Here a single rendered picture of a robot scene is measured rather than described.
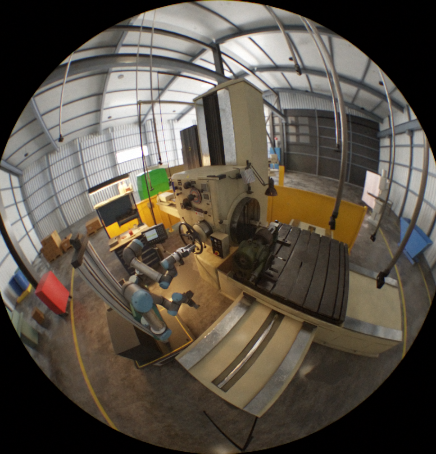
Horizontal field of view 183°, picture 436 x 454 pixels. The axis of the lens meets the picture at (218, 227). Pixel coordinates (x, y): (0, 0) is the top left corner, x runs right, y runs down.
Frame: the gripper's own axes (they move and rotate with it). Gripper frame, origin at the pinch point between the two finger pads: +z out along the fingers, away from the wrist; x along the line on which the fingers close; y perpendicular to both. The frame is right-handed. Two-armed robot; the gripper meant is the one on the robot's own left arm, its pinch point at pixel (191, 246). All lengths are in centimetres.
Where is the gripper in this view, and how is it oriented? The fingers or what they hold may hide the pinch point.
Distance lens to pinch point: 121.6
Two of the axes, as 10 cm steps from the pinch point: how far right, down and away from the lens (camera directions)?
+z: 6.6, -4.5, 6.1
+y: -3.2, -8.9, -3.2
